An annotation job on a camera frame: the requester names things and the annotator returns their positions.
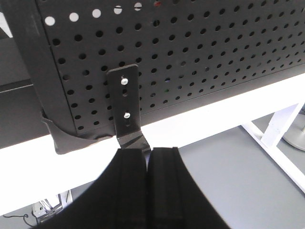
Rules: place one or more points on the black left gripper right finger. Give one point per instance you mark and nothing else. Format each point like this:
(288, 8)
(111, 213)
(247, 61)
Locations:
(174, 199)

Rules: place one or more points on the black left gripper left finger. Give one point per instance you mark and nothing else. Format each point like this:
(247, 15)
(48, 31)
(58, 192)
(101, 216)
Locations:
(116, 200)

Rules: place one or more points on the black box on table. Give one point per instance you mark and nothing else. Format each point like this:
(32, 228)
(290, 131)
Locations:
(20, 109)

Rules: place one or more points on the white height-adjustable table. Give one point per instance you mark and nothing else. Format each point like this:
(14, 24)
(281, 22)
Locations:
(32, 171)

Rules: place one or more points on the grey round-base sign stand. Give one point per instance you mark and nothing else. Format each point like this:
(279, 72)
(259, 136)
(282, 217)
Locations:
(295, 135)

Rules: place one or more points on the black perforated pegboard panel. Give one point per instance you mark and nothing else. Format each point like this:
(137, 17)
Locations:
(186, 52)

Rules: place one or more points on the left black clamp bracket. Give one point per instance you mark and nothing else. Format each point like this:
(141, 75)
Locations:
(123, 88)

